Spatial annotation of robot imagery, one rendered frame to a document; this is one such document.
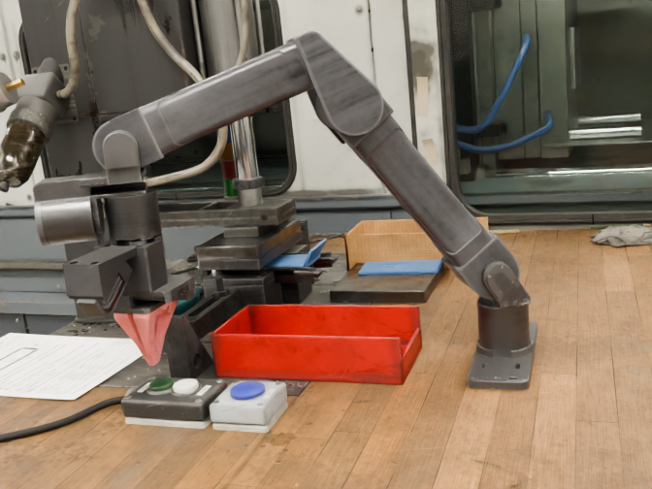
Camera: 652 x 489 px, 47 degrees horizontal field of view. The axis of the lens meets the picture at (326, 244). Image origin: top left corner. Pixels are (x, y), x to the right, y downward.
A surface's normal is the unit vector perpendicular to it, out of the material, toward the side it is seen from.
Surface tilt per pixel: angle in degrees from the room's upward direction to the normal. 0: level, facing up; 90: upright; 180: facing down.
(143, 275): 89
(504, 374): 0
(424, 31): 90
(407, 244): 90
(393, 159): 99
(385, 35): 90
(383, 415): 0
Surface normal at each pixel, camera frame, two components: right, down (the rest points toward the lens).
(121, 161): 0.17, 0.22
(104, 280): 0.95, 0.00
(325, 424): -0.10, -0.97
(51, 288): -0.36, 0.25
